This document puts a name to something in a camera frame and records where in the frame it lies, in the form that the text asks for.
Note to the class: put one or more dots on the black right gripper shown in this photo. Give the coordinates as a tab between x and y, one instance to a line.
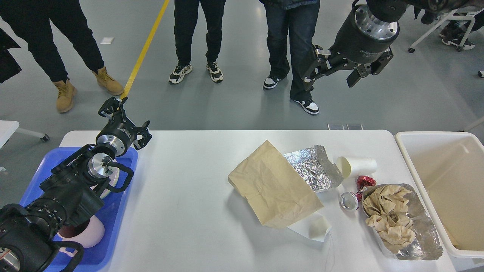
364	38

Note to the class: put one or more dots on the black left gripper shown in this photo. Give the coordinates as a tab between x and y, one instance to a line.
120	133

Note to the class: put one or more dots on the pink plate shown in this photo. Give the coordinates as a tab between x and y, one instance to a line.
113	181

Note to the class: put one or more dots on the aluminium foil sheet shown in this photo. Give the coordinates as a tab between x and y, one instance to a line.
313	165

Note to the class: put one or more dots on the pink mug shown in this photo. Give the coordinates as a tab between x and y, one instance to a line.
88	234

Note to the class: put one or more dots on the brown paper bag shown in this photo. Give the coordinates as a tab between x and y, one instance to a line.
278	195

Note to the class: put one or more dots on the white paper sheet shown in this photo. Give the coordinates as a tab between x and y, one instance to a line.
315	227

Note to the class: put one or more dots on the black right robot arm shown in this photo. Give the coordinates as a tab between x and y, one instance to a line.
434	6

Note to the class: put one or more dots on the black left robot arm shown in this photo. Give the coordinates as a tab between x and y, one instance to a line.
71	195

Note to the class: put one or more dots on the floor outlet plates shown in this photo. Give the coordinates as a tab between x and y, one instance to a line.
345	127

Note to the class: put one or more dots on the person in dark jeans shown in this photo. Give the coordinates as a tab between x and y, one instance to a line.
291	26

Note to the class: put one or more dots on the white paper cup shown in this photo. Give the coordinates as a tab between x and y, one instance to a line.
351	167

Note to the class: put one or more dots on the seated person in background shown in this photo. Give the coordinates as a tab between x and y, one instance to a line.
453	33

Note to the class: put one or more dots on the white side table left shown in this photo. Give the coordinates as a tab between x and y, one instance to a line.
8	128

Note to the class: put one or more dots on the white office chair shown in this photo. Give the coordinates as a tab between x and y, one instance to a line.
461	23

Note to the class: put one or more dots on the crushed red soda can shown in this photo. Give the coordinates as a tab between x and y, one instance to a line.
349	201

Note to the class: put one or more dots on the white plastic bin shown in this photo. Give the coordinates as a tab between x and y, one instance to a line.
448	169

